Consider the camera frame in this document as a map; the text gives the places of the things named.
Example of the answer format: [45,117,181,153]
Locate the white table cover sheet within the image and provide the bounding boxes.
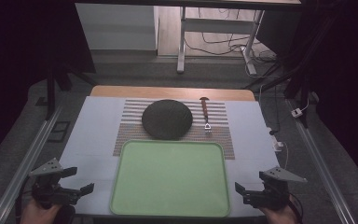
[58,95,281,217]

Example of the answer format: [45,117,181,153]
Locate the black tripod stand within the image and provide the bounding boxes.
[45,60,99,121]

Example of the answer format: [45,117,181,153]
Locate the person's right hand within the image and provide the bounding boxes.
[257,199,298,224]

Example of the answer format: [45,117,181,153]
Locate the white plug with cable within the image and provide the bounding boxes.
[270,139,290,171]

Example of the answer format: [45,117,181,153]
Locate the fork with brown handle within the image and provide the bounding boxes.
[199,96,213,135]

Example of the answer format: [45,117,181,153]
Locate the dark round plate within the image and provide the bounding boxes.
[141,98,194,141]

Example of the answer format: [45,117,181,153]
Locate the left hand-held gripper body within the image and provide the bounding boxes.
[29,158,81,209]

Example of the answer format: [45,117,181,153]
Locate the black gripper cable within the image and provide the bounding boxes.
[290,193,305,224]

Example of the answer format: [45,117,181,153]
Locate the black metal stand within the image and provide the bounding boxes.
[243,0,343,129]

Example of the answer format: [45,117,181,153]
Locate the white cabinet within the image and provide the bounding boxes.
[75,3,159,51]

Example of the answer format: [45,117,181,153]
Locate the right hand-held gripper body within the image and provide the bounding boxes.
[243,166,308,210]

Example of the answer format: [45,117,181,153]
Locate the aluminium rail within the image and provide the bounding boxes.
[0,105,63,224]
[287,99,357,224]

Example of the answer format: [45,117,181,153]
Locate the person's left hand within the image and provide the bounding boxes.
[20,199,62,224]

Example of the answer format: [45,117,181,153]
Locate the white desk frame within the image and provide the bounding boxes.
[176,6,266,77]

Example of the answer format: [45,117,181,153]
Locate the black rectangular frame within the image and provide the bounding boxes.
[47,120,71,144]

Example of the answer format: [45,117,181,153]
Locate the black floor cables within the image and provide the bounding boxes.
[183,7,278,64]

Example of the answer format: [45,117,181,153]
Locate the striped woven placemat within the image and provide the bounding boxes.
[112,98,236,161]

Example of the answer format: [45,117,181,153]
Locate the green plastic tray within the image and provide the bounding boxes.
[109,139,231,218]

